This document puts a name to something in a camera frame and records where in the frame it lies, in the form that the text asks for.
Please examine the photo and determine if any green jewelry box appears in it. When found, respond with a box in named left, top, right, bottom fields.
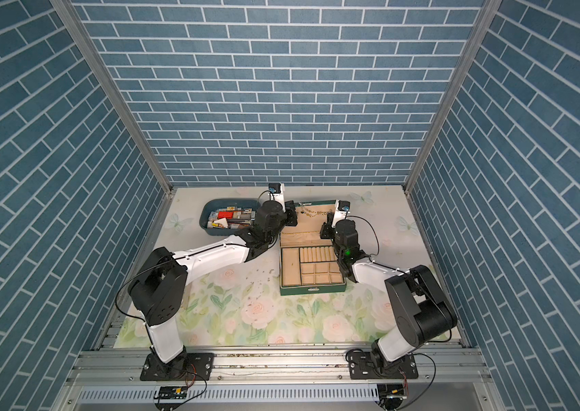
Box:
left=280, top=200, right=346, bottom=296

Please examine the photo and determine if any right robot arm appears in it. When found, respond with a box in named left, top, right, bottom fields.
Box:
left=320, top=212, right=458, bottom=373

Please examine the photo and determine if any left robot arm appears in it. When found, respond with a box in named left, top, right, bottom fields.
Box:
left=128, top=200, right=298, bottom=364

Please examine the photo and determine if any red box in tray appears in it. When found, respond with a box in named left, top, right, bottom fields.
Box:
left=217, top=211, right=234, bottom=219

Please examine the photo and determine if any blue plastic tray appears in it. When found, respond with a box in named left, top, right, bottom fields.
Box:
left=199, top=198, right=260, bottom=236

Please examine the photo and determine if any floral table mat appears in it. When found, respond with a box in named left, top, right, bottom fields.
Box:
left=109, top=186, right=463, bottom=349

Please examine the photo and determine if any right controller board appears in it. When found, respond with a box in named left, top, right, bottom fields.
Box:
left=377, top=384, right=407, bottom=411

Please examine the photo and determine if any controller board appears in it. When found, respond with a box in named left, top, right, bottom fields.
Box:
left=154, top=386, right=188, bottom=403
left=377, top=384, right=407, bottom=411

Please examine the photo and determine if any left controller board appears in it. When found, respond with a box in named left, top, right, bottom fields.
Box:
left=154, top=386, right=188, bottom=403

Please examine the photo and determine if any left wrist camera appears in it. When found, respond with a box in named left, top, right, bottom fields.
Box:
left=268, top=183, right=286, bottom=211

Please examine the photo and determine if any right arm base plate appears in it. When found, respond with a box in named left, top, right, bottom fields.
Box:
left=345, top=349, right=418, bottom=379

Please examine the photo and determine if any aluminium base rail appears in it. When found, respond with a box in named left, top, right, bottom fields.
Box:
left=54, top=344, right=503, bottom=410

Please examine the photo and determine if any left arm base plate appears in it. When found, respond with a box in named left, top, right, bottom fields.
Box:
left=140, top=352, right=214, bottom=381

